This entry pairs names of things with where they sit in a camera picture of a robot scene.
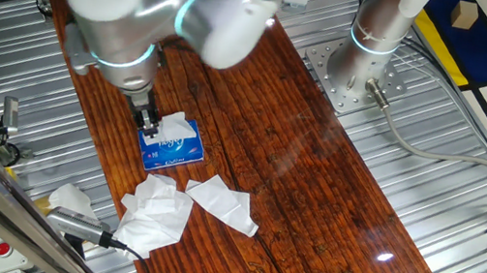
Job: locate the crumpled white napkin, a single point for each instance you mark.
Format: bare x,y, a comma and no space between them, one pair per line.
152,220

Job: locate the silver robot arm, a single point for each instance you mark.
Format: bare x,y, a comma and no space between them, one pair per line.
111,12

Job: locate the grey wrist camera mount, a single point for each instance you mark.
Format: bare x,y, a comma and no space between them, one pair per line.
74,51

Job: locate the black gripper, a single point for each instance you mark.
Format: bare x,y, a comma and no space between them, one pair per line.
142,103

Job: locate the small silver camera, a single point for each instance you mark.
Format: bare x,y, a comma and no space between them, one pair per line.
10,114

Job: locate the folded flat white napkin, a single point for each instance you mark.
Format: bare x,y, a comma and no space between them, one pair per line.
223,204

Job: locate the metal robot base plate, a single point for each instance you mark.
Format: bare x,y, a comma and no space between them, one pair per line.
321,65

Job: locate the white paper napkin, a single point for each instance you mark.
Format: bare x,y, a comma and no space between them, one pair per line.
173,128
72,197

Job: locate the small wooden block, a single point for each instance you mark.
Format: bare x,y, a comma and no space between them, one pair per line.
464,15

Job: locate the glossy wooden board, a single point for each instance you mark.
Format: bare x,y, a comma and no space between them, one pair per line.
289,188

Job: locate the blue tissue pack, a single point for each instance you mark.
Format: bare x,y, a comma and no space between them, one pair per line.
171,159

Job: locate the grey box flat red button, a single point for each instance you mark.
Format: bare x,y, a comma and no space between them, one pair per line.
15,262

